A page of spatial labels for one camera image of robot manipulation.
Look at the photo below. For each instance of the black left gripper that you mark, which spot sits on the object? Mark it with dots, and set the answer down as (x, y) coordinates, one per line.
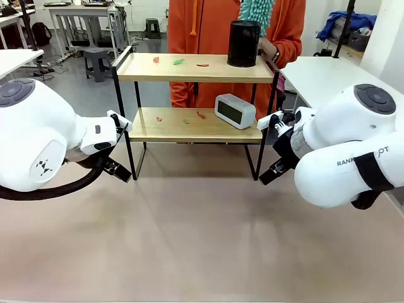
(102, 161)

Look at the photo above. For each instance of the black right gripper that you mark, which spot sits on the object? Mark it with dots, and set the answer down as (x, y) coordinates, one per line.
(285, 151)

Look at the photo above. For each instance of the teal microfiber duster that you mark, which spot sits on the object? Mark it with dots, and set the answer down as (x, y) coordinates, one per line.
(254, 17)

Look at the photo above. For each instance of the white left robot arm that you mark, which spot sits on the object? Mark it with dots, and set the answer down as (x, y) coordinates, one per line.
(31, 126)

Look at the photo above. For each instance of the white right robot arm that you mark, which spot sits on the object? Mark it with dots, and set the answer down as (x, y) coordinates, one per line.
(341, 132)

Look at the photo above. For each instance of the person's left hand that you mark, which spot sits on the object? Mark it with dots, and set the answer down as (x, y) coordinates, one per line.
(268, 50)

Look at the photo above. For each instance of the white digital alarm clock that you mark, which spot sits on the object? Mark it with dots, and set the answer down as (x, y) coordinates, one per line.
(235, 110)

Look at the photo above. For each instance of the large white table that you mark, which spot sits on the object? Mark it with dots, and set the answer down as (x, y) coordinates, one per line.
(318, 79)

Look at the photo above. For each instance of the grey plastic stool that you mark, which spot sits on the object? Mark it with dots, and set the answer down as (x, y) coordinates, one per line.
(98, 63)

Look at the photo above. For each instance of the dark wristwatch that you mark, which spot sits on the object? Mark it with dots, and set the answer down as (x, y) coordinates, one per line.
(276, 57)

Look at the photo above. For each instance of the white power strip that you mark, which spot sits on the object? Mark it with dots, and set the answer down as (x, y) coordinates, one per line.
(46, 64)

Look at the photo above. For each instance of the dark plastic stool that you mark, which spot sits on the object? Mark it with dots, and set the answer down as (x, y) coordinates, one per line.
(153, 28)

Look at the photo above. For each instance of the white side table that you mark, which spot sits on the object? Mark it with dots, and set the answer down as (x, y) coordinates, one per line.
(15, 60)

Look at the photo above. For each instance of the white lab table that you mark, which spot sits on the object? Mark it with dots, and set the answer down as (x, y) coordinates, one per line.
(85, 19)

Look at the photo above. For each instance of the person in orange hoodie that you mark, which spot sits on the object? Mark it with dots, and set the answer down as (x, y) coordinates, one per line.
(211, 28)

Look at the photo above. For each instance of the black backpack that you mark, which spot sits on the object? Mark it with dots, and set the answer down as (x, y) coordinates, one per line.
(41, 33)

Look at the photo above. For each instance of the grey storage box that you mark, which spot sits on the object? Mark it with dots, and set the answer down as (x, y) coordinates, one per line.
(360, 41)

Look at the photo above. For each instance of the black stand pole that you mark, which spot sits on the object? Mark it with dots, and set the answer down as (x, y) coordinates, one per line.
(30, 25)
(344, 28)

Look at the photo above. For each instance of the blue cloth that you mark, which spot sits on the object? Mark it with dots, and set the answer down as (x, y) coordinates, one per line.
(347, 22)

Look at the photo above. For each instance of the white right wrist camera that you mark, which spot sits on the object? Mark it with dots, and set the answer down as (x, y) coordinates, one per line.
(265, 121)

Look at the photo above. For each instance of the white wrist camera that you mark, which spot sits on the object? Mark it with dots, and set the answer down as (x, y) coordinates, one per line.
(110, 113)
(265, 121)

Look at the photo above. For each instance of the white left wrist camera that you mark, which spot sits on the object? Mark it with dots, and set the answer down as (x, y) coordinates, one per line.
(110, 113)

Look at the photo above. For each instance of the wooden shelf with black frame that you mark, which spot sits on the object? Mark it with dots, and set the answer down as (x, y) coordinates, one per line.
(189, 72)

